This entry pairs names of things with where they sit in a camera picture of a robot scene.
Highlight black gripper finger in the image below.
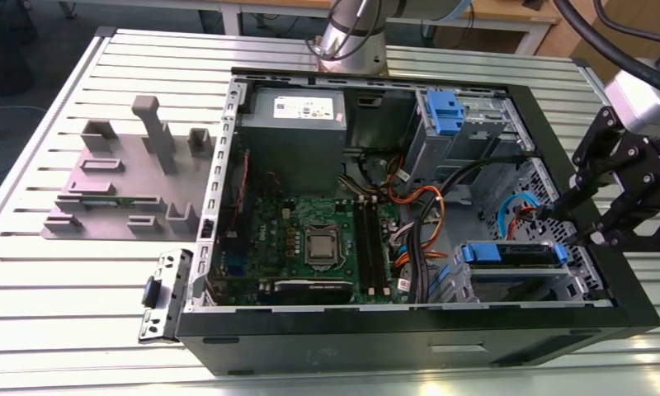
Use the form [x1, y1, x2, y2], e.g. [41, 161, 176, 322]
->
[536, 106, 624, 223]
[575, 172, 660, 252]

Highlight black power wire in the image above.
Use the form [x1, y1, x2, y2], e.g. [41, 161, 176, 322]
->
[519, 205, 556, 224]

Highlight brown wooden cabinet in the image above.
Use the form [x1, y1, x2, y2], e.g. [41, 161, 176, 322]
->
[536, 0, 660, 108]

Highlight silver metal drive cage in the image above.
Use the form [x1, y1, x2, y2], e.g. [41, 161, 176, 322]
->
[405, 88, 535, 199]

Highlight blue plastic drive latch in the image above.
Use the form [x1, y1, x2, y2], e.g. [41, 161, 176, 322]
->
[425, 89, 467, 135]

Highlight black RAM slot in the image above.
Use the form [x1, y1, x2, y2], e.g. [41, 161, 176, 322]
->
[368, 196, 393, 296]
[354, 196, 380, 296]

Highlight green motherboard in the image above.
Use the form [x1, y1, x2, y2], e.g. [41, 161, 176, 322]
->
[208, 193, 413, 306]

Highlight grey power supply unit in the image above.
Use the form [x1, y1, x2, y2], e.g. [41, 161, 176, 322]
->
[234, 86, 349, 198]

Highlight silver CPU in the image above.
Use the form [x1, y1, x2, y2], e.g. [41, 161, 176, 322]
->
[306, 235, 336, 257]

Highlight black open PC case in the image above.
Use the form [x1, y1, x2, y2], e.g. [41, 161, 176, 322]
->
[174, 65, 660, 377]

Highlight CPU socket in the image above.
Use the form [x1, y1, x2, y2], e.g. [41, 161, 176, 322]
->
[300, 224, 342, 271]

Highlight black graphics card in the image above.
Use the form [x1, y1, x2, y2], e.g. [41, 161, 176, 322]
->
[257, 278, 356, 306]

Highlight blue VGA port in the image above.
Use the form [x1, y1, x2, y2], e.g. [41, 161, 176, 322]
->
[222, 252, 248, 276]

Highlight grey parts rack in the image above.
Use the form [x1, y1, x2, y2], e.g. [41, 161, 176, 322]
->
[41, 94, 221, 243]

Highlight green RAM stick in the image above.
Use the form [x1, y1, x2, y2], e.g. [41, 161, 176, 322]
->
[78, 198, 138, 208]

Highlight black chair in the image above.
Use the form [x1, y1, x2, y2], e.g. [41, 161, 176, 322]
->
[0, 0, 40, 98]

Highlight thick black corrugated hose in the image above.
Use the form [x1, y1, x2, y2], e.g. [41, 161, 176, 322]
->
[552, 0, 660, 94]

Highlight blue wire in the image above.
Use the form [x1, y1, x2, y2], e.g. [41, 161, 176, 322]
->
[493, 192, 535, 240]

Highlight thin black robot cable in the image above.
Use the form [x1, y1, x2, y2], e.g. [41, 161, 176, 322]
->
[592, 0, 660, 47]

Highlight orange wire bundle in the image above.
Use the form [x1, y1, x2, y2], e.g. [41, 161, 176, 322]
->
[388, 185, 450, 273]

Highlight black wire bundle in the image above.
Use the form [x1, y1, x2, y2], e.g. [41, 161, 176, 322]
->
[404, 154, 536, 304]

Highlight yellow and black wires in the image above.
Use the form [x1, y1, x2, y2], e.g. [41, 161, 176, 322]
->
[337, 172, 378, 196]

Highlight thin red wire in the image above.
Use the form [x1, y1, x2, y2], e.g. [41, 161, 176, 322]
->
[228, 147, 253, 238]

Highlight metal card retainer bracket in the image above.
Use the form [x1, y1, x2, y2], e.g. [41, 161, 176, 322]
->
[136, 247, 194, 344]

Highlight blue floor cable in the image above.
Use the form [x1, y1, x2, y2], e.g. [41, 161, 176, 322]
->
[0, 105, 50, 125]

